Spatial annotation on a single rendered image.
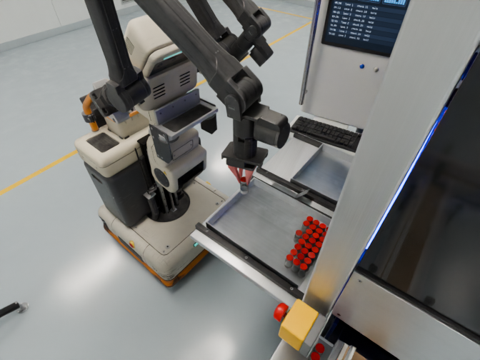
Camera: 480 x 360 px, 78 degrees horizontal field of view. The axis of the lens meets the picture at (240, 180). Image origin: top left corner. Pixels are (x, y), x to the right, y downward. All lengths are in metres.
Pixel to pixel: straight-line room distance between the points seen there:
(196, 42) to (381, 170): 0.41
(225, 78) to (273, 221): 0.55
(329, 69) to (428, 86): 1.20
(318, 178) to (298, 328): 0.63
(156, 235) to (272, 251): 0.95
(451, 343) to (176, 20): 0.72
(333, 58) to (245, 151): 0.92
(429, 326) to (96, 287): 1.75
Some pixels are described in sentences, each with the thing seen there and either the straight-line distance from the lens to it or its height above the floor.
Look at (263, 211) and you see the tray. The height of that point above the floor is 0.88.
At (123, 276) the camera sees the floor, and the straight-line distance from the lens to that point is 2.00.
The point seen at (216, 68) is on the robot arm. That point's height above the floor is 1.43.
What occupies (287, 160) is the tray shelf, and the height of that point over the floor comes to 0.88.
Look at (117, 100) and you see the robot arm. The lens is 0.94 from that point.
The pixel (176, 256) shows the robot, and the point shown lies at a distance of 1.67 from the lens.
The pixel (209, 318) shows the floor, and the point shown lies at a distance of 1.79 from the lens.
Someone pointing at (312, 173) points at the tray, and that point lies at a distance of 1.18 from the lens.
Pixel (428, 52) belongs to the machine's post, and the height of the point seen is 1.57.
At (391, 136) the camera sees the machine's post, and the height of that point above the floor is 1.48.
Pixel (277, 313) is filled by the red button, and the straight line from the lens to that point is 0.72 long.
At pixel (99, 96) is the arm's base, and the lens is 1.07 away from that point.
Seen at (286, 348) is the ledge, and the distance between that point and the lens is 0.83.
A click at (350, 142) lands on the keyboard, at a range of 1.47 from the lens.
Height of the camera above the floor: 1.68
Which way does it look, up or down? 45 degrees down
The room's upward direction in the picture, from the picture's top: straight up
